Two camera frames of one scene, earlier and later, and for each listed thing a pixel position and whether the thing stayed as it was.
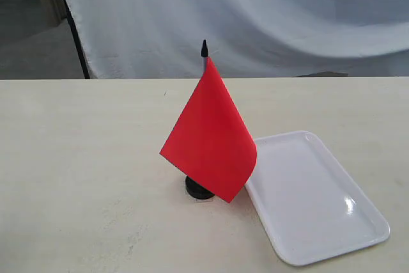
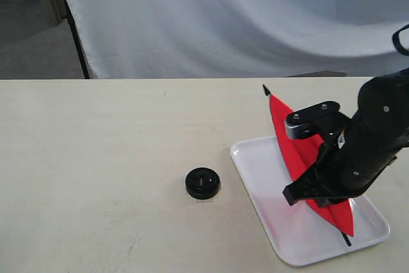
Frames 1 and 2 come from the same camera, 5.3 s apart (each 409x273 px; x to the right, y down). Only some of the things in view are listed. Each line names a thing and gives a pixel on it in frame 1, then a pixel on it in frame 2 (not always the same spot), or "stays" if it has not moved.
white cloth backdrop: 257,22 stays
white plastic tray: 310,207 stays
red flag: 213,142 to 301,153
